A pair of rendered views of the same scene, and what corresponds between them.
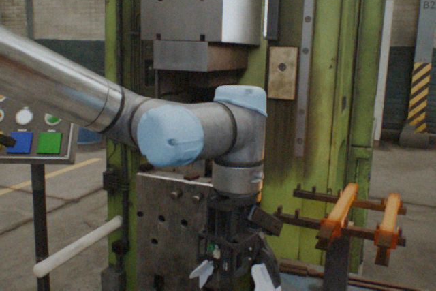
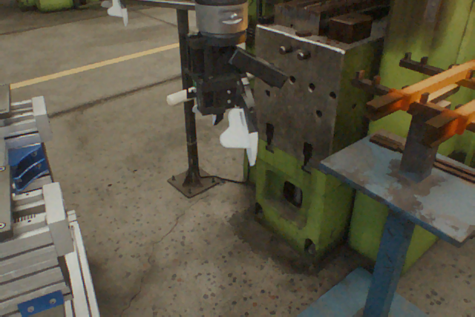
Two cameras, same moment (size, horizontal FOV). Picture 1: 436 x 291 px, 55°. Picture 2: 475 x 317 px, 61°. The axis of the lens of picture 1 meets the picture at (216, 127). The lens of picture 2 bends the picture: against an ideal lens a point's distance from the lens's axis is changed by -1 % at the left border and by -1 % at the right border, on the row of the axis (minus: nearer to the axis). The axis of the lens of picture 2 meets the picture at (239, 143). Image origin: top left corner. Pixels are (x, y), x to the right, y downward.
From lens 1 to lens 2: 0.34 m
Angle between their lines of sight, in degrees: 32
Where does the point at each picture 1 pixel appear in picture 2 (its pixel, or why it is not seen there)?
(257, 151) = not seen: outside the picture
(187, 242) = (293, 99)
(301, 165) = (430, 33)
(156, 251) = (269, 102)
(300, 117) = not seen: outside the picture
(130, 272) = not seen: hidden behind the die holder
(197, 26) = not seen: outside the picture
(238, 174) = (207, 12)
